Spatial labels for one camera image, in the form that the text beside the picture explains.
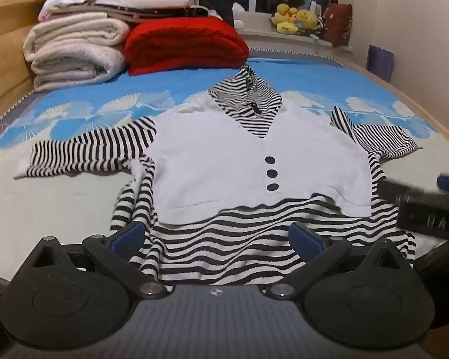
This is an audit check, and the wooden bed frame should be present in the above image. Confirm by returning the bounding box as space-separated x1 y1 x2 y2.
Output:
0 0 449 165

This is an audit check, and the white folded quilt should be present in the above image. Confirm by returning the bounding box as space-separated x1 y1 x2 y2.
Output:
23 12 131 92

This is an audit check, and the striped hooded shirt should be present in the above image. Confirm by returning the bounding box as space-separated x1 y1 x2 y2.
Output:
14 65 423 288

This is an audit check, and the dark red cushion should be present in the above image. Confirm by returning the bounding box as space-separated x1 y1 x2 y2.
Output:
324 3 352 48

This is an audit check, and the blue printed bed blanket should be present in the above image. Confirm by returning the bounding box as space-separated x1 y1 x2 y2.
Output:
0 47 449 277

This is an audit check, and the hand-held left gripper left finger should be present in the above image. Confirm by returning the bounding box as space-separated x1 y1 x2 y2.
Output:
13 221 168 300

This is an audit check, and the dark patterned folded cloth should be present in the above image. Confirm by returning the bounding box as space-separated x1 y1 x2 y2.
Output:
52 4 211 20

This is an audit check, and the purple box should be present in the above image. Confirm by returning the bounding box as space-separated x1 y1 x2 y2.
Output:
367 44 396 83

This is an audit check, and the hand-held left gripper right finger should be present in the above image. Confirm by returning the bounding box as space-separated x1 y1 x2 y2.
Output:
264 222 416 300

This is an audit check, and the yellow plush toy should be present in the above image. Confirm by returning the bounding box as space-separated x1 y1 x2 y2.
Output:
272 3 299 35
295 9 319 32

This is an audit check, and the red folded blanket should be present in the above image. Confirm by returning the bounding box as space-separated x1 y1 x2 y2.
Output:
124 17 250 77

